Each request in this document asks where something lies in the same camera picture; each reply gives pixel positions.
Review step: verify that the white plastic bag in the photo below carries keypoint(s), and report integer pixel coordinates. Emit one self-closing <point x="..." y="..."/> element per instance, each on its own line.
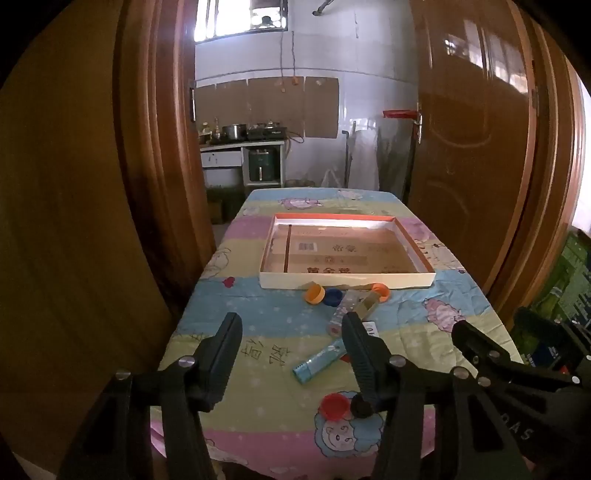
<point x="333" y="179"/>

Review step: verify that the black cooktop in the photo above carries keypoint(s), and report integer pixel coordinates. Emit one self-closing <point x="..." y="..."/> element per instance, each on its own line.
<point x="265" y="134"/>

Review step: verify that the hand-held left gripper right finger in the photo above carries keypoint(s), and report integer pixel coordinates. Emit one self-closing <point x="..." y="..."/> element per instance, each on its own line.
<point x="362" y="364"/>

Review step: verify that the blue bottle cap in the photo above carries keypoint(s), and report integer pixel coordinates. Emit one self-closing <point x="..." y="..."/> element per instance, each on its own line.
<point x="333" y="298"/>

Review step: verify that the green cartons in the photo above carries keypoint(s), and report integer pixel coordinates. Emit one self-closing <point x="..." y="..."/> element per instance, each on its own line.
<point x="568" y="277"/>

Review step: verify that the steel pot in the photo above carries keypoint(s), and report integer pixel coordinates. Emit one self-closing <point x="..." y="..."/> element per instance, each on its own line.
<point x="233" y="131"/>

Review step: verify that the flattened cardboard wall sheet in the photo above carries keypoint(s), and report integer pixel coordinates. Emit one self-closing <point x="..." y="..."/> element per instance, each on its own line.
<point x="268" y="101"/>

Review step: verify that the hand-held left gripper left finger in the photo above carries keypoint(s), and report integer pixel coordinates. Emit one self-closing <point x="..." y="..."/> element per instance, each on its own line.
<point x="222" y="364"/>

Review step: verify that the green air fryer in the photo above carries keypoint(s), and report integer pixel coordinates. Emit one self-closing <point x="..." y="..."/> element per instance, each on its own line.
<point x="263" y="165"/>

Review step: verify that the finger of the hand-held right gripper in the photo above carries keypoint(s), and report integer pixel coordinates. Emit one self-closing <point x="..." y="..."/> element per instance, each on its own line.
<point x="554" y="341"/>
<point x="478" y="346"/>

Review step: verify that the window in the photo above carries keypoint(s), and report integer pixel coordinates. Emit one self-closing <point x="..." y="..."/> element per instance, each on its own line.
<point x="240" y="18"/>

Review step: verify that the printed cartoon sheep blanket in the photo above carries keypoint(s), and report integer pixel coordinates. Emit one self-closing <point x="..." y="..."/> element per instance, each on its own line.
<point x="272" y="323"/>

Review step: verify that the white leaning boards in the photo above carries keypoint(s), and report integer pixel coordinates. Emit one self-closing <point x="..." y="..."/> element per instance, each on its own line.
<point x="378" y="157"/>

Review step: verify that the red bottle cap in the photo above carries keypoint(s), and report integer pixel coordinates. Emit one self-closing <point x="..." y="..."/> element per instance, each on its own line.
<point x="336" y="406"/>

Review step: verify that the white kitchen counter cabinet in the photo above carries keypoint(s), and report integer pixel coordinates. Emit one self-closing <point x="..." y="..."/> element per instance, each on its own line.
<point x="221" y="159"/>

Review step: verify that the teal tube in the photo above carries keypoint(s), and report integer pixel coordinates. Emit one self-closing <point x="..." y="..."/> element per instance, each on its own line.
<point x="318" y="362"/>

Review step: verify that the red paper strip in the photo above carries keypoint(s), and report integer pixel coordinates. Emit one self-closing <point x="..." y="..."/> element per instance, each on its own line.
<point x="399" y="114"/>

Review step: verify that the brown wooden door frame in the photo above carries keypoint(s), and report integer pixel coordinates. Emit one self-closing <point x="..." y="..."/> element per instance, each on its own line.
<point x="161" y="138"/>

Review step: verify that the brown wooden door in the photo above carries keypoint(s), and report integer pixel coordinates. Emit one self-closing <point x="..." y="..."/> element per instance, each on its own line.
<point x="471" y="138"/>

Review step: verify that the yellow-orange bottle cap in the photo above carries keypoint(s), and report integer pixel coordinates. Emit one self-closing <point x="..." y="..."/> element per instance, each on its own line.
<point x="315" y="294"/>

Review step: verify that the metal pole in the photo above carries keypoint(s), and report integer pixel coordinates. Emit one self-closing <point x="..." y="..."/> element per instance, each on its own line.
<point x="346" y="157"/>

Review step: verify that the white patterned slim box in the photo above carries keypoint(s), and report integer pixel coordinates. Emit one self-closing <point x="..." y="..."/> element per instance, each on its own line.
<point x="371" y="328"/>

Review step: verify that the shallow cardboard tray orange rim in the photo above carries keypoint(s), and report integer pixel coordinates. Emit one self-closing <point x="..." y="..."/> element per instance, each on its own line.
<point x="346" y="279"/>

